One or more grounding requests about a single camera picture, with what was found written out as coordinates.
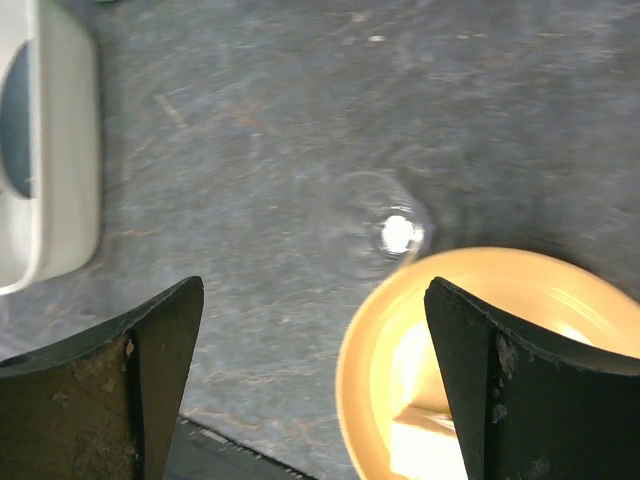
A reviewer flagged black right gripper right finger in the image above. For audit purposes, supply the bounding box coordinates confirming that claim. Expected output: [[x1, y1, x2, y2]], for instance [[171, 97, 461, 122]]
[[424, 277, 639, 479]]

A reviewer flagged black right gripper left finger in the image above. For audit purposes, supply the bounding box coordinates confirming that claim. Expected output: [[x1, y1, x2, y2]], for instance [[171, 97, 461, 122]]
[[1, 276, 204, 479]]

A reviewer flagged beige round plate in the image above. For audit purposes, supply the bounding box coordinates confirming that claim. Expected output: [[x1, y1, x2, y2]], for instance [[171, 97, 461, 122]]
[[336, 247, 639, 479]]

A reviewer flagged blue ceramic plate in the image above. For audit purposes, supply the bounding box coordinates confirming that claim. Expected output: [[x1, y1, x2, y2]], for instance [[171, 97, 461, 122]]
[[1, 41, 31, 198]]

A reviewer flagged white food block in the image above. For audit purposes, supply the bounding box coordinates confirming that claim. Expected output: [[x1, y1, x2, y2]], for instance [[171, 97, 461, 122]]
[[390, 405, 468, 480]]

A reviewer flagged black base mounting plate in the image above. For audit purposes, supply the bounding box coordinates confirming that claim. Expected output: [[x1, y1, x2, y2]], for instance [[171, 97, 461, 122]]
[[163, 416, 312, 480]]

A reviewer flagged white rectangular basin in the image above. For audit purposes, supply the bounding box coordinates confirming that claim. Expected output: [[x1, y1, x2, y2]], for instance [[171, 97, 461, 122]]
[[1, 1, 101, 295]]

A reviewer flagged small clear glass cup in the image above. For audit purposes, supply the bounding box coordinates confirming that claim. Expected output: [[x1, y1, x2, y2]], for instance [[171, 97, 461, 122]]
[[316, 171, 436, 281]]

